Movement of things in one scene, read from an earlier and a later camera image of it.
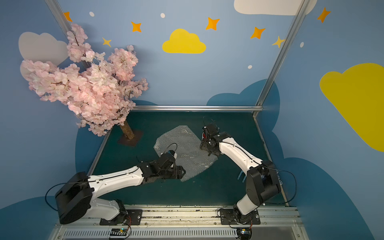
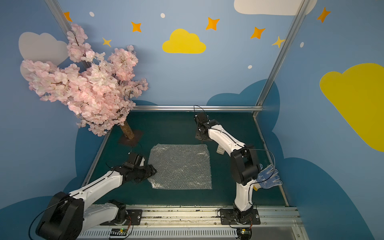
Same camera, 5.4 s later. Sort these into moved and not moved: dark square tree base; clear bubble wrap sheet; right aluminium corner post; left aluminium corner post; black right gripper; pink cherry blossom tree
Moved: clear bubble wrap sheet; black right gripper
Not moved: right aluminium corner post; dark square tree base; pink cherry blossom tree; left aluminium corner post
